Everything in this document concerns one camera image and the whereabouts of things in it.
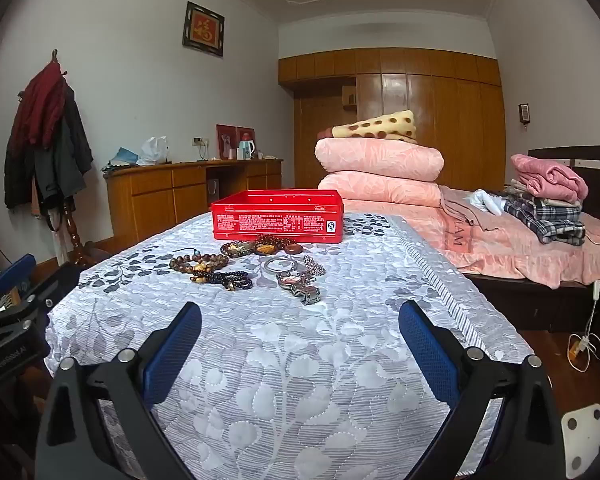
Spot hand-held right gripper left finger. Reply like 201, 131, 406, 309
34, 301, 203, 480

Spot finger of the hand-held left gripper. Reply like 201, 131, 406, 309
0, 253, 37, 306
24, 261, 82, 333

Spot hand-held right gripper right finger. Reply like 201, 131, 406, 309
397, 300, 567, 480

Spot dark bead bracelet amber beads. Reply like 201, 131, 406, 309
190, 260, 254, 292

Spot tiger-eye amber bracelet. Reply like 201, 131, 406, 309
220, 241, 257, 259

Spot silver bangle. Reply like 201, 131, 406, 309
260, 256, 294, 279

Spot silver wristwatch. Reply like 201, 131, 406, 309
275, 270, 324, 307

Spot red-brown bead bracelet amber pendant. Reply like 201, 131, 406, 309
252, 234, 290, 257

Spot red plastic box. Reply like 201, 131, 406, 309
211, 190, 346, 242

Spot wooden coat rack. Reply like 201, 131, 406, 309
17, 49, 101, 267

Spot grey leaf-print quilted bedspread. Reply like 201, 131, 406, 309
45, 210, 536, 480

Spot dark hanging jackets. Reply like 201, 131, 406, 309
4, 84, 95, 211

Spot wooden sideboard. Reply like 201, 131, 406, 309
105, 159, 284, 252

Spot taupe cloth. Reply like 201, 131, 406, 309
440, 187, 504, 254

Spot pink bed sheet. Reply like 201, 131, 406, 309
340, 185, 600, 289

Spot blue cloth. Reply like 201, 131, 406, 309
102, 147, 142, 172

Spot white cloth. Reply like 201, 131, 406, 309
472, 189, 507, 216

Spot white plastic bag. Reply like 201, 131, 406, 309
137, 136, 171, 166

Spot dark red hanging garment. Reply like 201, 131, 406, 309
7, 64, 67, 161

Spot folded pink quilt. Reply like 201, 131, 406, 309
315, 137, 445, 183
318, 171, 443, 209

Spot white bathroom scale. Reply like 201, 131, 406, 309
561, 402, 600, 480

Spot folded plaid clothes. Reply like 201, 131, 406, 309
502, 196, 587, 246

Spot folded beige clothes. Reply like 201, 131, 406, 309
505, 179, 582, 208

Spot folded pink garment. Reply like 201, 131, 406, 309
511, 154, 590, 204

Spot spotted yellow pillow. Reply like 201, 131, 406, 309
317, 110, 417, 144

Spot wooden wardrobe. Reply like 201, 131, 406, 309
278, 49, 506, 192

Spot dark wooden bed frame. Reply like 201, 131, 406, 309
460, 270, 600, 335

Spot white charger with cable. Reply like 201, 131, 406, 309
567, 280, 600, 374

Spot framed red gold wall picture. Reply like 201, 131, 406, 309
182, 1, 226, 58

